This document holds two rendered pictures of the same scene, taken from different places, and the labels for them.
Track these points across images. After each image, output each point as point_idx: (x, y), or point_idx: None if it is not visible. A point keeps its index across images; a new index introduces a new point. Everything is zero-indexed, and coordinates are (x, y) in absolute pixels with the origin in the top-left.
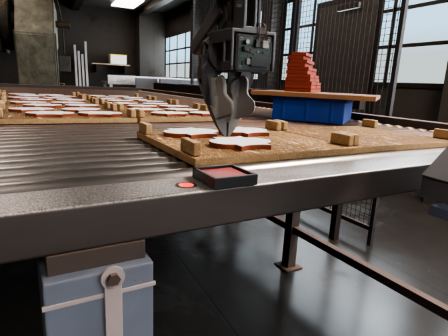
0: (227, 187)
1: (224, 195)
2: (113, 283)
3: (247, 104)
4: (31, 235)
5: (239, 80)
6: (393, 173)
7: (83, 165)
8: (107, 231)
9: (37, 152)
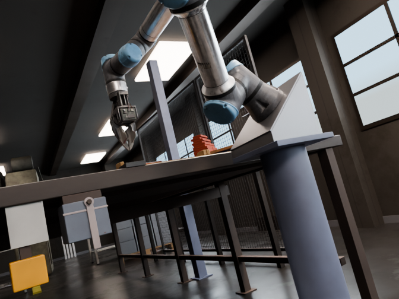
0: (132, 165)
1: (132, 169)
2: (89, 202)
3: (133, 134)
4: (56, 187)
5: (129, 127)
6: (220, 155)
7: None
8: (84, 185)
9: None
